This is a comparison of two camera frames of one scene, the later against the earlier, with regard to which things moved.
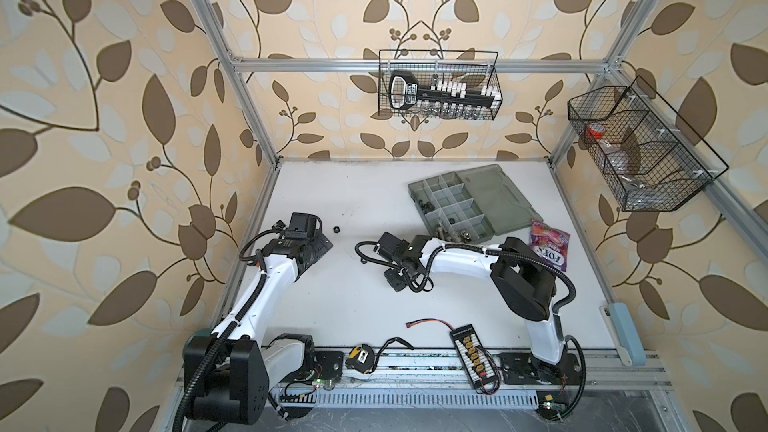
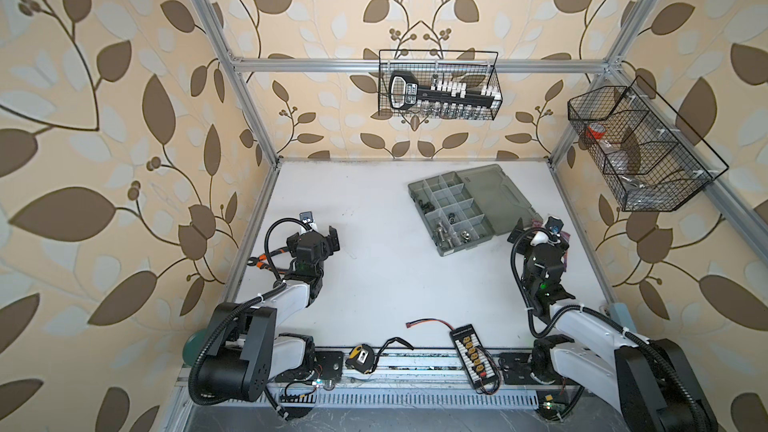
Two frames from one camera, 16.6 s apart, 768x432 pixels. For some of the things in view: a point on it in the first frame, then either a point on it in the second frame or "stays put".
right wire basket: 651,159 stays put
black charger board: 480,366 stays put
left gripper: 320,243 → 329,243
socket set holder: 444,99 stays put
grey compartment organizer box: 484,200 stays put
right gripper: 388,273 → 526,238
